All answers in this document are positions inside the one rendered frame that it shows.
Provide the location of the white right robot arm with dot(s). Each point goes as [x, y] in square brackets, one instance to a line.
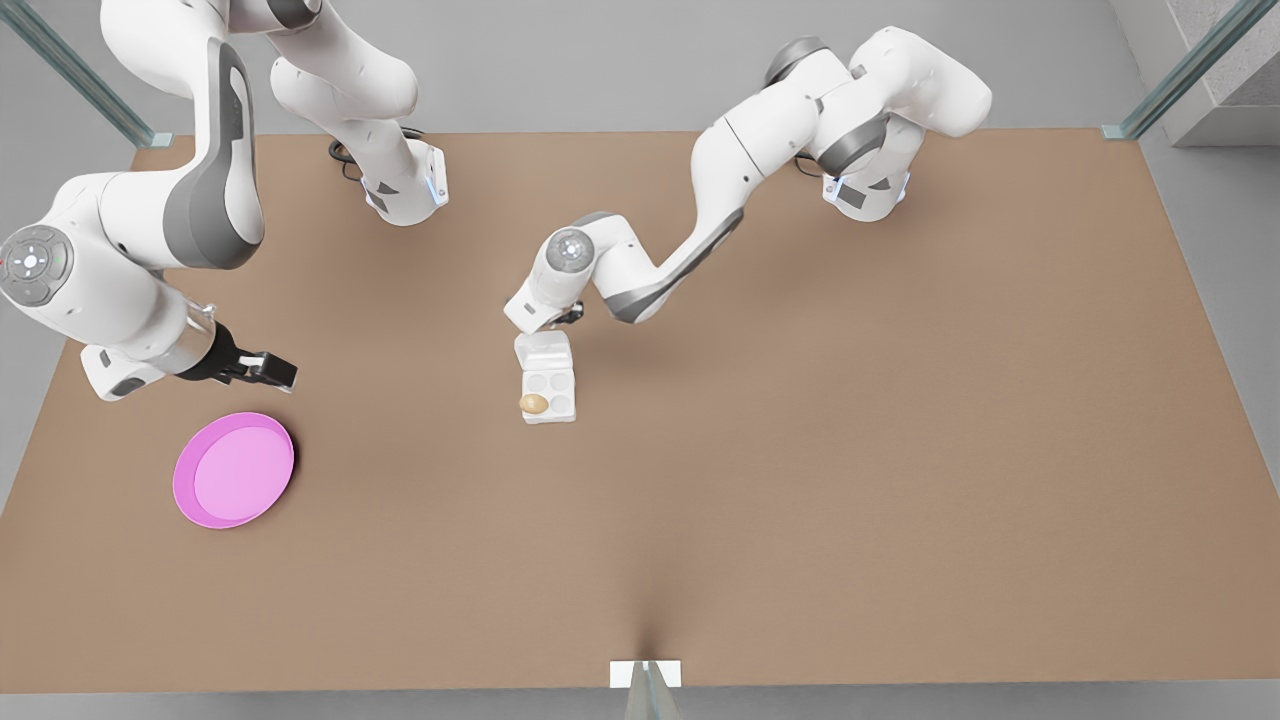
[130, 215]

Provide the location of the brown egg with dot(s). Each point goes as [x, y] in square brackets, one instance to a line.
[533, 403]

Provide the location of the pink round plate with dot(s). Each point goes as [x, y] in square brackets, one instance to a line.
[233, 470]

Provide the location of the silver frame post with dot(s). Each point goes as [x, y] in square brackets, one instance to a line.
[1185, 70]
[75, 75]
[646, 685]

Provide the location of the white egg box lid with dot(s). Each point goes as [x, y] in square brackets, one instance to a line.
[542, 352]

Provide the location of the white egg box base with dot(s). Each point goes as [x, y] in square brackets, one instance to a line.
[558, 396]

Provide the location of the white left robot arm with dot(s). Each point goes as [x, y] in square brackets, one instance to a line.
[720, 175]

